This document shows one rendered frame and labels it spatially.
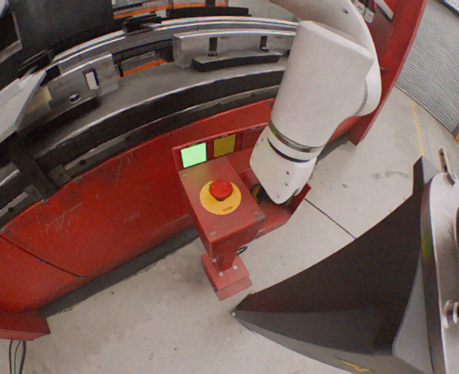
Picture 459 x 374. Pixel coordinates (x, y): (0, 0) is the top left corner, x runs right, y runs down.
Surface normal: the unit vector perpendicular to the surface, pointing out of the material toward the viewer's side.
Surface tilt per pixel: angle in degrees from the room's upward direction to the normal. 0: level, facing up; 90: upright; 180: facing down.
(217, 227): 0
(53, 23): 90
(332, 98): 94
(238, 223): 0
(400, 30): 90
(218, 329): 0
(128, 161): 90
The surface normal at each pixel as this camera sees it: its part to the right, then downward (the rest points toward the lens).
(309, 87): -0.63, 0.63
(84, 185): 0.58, 0.69
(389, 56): -0.81, 0.44
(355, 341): -1.00, 0.00
